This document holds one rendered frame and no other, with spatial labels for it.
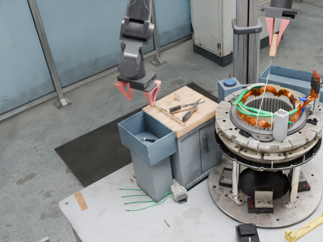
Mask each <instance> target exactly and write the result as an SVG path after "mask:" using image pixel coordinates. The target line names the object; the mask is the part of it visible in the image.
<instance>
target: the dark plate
mask: <svg viewBox="0 0 323 242"><path fill-rule="evenodd" d="M255 187H272V188H273V200H276V199H278V198H281V197H282V196H284V195H285V194H286V193H287V192H288V190H289V187H290V183H289V179H288V177H287V176H286V175H285V174H284V173H283V172H282V171H280V170H279V171H275V172H274V171H266V170H264V171H258V170H254V169H252V168H247V169H245V170H243V171H242V172H241V173H240V189H241V191H242V192H243V193H244V194H246V195H247V196H249V197H251V198H254V190H255Z"/></svg>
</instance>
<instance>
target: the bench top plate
mask: <svg viewBox="0 0 323 242"><path fill-rule="evenodd" d="M308 162H309V163H310V164H311V165H312V166H313V167H314V168H315V170H316V171H317V173H318V174H319V176H320V179H321V181H322V186H323V125H322V145H321V148H320V150H319V152H318V153H317V155H315V156H314V158H313V159H311V160H310V161H308ZM120 188H121V189H127V190H120ZM129 189H139V190H129ZM80 192H81V194H82V196H83V198H84V200H85V202H86V204H87V206H88V209H86V210H83V211H81V208H80V206H79V204H78V202H77V199H76V198H75V196H74V194H73V195H71V196H69V197H67V198H65V199H63V200H62V201H60V202H59V203H58V204H57V206H58V207H59V209H60V210H61V212H62V213H63V215H64V216H65V218H66V219H67V221H68V222H69V224H70V225H71V227H72V228H73V230H74V231H75V233H76V234H77V236H78V237H79V239H80V240H81V242H237V240H236V225H239V224H245V223H243V222H241V221H238V220H236V219H234V218H232V217H230V216H229V215H227V214H226V213H224V212H223V211H222V210H221V209H220V208H219V207H218V206H217V205H216V204H215V202H214V201H213V199H212V197H211V195H210V192H209V189H208V178H207V179H206V180H204V181H203V182H201V183H200V184H198V185H197V186H195V187H194V188H192V189H191V190H189V191H188V192H187V195H188V198H187V200H188V201H187V202H186V203H183V204H179V203H178V202H176V201H175V199H174V198H173V197H169V196H172V194H170V195H169V196H167V197H169V198H167V197H166V198H167V199H166V198H164V199H162V200H161V201H159V202H158V203H161V202H162V201H164V200H165V199H166V200H165V201H164V202H163V203H161V204H158V203H155V202H154V201H152V199H151V198H150V197H149V196H134V195H147V194H146V193H145V192H144V191H142V190H141V189H140V188H139V187H138V186H137V182H136V177H135V172H134V167H133V163H130V164H128V165H126V166H125V167H123V168H121V169H119V170H117V171H115V172H113V173H112V174H110V175H108V176H106V177H104V178H102V179H100V180H99V181H97V182H95V183H93V184H91V185H89V186H88V187H86V188H84V189H82V190H80ZM130 195H133V196H130ZM123 196H129V197H123ZM143 201H152V202H143ZM131 202H141V203H131ZM125 203H131V204H125ZM154 204H158V205H154ZM151 205H154V206H151ZM148 206H151V207H148ZM146 207H148V208H146ZM143 208H145V209H143ZM138 209H142V210H138ZM127 210H130V211H127ZM131 210H137V211H131ZM322 212H323V193H322V198H321V201H320V203H319V205H318V206H317V208H316V209H315V210H314V211H313V212H312V213H311V214H310V215H309V216H308V217H306V218H305V219H303V220H301V221H299V222H297V223H294V224H291V225H287V226H282V227H259V226H256V228H257V232H258V236H259V239H260V242H280V241H281V242H289V241H288V240H287V239H285V231H286V230H287V229H289V228H290V229H291V230H292V233H293V232H295V231H297V230H298V229H300V228H301V227H303V226H304V225H306V224H307V223H309V222H310V221H312V220H313V219H315V218H316V217H318V216H319V215H321V214H322ZM276 234H277V235H276ZM277 237H278V238H277ZM230 238H231V239H230ZM284 239H285V240H284ZM295 242H323V224H321V225H319V226H318V227H316V228H315V229H314V230H312V231H311V232H309V233H308V234H306V235H305V236H303V237H301V238H300V239H298V240H297V241H295Z"/></svg>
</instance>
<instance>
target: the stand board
mask: <svg viewBox="0 0 323 242"><path fill-rule="evenodd" d="M174 94H176V95H178V96H179V97H180V102H179V101H177V100H176V99H174ZM200 98H201V100H200V101H199V103H200V102H202V101H205V102H204V103H201V104H199V105H197V107H198V112H195V111H193V112H192V113H191V116H190V117H189V118H188V119H187V120H185V121H184V122H185V123H186V126H185V127H184V126H183V125H181V124H180V123H178V122H177V121H175V120H174V119H172V118H171V117H169V116H168V115H166V114H164V113H163V112H161V111H160V110H158V109H157V108H155V107H154V106H152V107H151V106H150V105H148V106H146V107H144V108H143V109H142V110H144V111H146V112H147V113H149V114H150V115H151V116H153V117H155V118H156V119H157V120H159V121H160V122H162V123H163V124H165V125H166V126H168V127H169V128H171V129H172V130H173V131H174V132H175V137H176V138H179V137H181V136H182V135H184V134H186V133H187V132H189V131H191V130H193V129H194V128H196V127H198V126H199V125H201V124H203V123H204V122H206V121H208V120H209V119H211V118H213V117H214V116H215V114H216V109H217V107H218V105H219V104H218V103H216V102H214V101H212V100H210V99H209V98H207V97H205V96H203V95H201V94H200V93H198V92H196V91H194V90H192V89H191V88H189V87H187V86H184V87H182V88H180V89H178V90H176V91H175V92H173V93H171V94H169V95H167V96H165V97H163V98H161V99H159V100H157V101H156V102H155V103H156V104H157V105H159V106H160V107H162V108H163V109H165V110H166V111H168V112H169V108H172V107H175V106H178V105H180V106H181V105H185V104H190V103H194V102H196V101H198V100H199V99H200ZM190 110H191V106H190V107H187V108H181V110H178V111H175V112H172V113H171V114H173V115H174V116H176V117H177V118H179V119H180V120H182V117H183V116H184V115H185V114H186V113H187V112H188V111H190Z"/></svg>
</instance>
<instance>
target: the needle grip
mask: <svg viewBox="0 0 323 242"><path fill-rule="evenodd" d="M278 35H279V34H273V35H272V42H271V46H270V52H269V56H273V57H274V56H275V55H276V49H277V40H278Z"/></svg>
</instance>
